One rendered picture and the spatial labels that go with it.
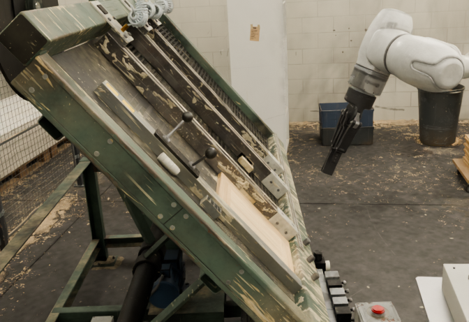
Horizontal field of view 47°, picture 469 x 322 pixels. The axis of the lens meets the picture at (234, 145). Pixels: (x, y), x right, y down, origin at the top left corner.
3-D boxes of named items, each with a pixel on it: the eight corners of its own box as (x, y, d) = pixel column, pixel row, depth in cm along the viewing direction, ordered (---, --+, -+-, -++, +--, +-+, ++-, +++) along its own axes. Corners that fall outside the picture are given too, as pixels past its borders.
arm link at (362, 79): (361, 66, 130) (350, 89, 132) (393, 79, 132) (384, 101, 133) (352, 61, 139) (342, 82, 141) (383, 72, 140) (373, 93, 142)
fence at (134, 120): (293, 294, 184) (302, 288, 183) (93, 91, 163) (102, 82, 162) (292, 286, 188) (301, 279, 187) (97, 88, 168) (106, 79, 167)
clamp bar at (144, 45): (278, 201, 260) (315, 170, 255) (102, 13, 234) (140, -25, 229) (276, 193, 269) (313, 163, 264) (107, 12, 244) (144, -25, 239)
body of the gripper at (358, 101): (345, 82, 140) (331, 114, 143) (354, 89, 132) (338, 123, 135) (371, 92, 141) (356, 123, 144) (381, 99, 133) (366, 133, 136)
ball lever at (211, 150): (190, 174, 172) (216, 158, 164) (182, 166, 172) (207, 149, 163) (195, 167, 175) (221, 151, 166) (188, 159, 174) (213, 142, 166)
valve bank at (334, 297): (363, 367, 192) (364, 309, 185) (323, 368, 192) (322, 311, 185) (338, 289, 240) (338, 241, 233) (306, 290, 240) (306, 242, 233)
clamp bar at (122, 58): (285, 246, 216) (331, 209, 211) (70, 22, 191) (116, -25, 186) (283, 234, 226) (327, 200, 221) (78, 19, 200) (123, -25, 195)
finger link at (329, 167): (341, 151, 142) (342, 152, 141) (331, 174, 144) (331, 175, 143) (331, 147, 141) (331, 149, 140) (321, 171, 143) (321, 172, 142)
